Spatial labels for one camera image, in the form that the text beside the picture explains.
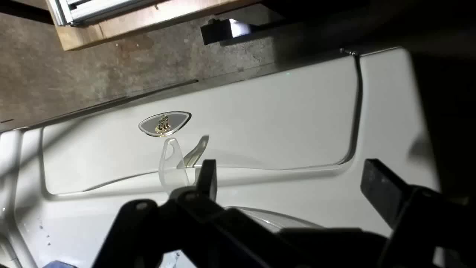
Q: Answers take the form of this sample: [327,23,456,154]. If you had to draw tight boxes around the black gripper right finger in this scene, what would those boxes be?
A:
[359,158,412,230]

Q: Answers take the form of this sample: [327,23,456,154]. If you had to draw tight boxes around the clear plastic brush handle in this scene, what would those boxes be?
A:
[157,136,209,191]

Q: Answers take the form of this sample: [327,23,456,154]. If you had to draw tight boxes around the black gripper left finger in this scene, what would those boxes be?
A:
[196,160,217,200]

